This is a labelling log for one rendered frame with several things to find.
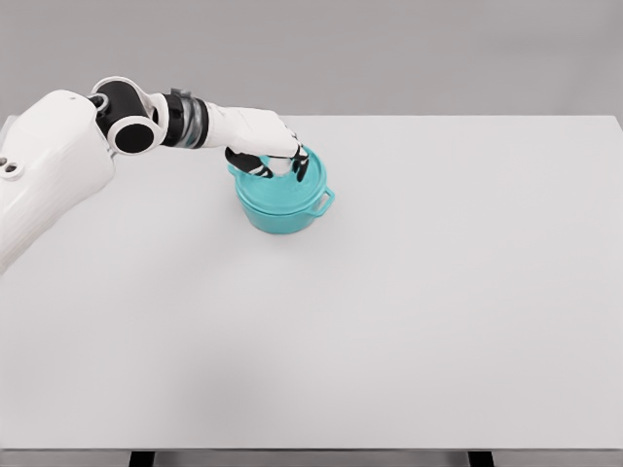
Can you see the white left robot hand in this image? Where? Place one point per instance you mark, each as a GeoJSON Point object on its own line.
{"type": "Point", "coordinates": [260, 131]}

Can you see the teal pot lid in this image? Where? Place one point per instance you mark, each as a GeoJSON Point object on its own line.
{"type": "Point", "coordinates": [282, 187]}

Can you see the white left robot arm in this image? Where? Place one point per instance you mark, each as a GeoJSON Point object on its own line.
{"type": "Point", "coordinates": [53, 160]}

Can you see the teal pot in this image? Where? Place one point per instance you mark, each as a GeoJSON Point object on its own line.
{"type": "Point", "coordinates": [287, 219]}

